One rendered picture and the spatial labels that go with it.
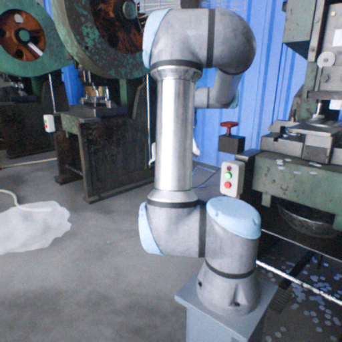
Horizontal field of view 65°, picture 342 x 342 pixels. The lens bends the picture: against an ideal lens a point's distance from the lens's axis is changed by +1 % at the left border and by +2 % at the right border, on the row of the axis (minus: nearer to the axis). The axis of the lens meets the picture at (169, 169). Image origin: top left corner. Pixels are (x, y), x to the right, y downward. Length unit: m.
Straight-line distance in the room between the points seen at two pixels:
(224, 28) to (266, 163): 0.64
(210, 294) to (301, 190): 0.58
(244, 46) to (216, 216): 0.36
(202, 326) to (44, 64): 3.29
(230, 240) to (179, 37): 0.42
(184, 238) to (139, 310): 0.76
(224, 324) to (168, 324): 0.60
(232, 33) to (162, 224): 0.41
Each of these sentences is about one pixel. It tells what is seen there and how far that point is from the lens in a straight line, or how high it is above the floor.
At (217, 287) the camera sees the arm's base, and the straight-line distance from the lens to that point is 0.66.
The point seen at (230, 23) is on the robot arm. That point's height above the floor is 1.04.
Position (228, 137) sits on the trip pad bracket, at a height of 0.70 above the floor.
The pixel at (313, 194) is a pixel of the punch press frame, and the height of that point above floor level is 0.55.
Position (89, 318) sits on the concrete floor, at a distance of 1.31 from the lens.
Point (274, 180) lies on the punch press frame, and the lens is 1.12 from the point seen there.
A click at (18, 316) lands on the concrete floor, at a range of 1.42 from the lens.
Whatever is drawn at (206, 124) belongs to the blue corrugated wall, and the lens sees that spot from 2.94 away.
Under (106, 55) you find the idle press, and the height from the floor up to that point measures 1.07.
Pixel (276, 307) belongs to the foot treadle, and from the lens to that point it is 1.15.
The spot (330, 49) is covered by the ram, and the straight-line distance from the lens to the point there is 1.18.
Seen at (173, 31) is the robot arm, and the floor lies 1.03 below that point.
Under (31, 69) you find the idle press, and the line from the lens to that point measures 3.55.
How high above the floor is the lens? 0.95
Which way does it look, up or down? 20 degrees down
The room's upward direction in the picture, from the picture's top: straight up
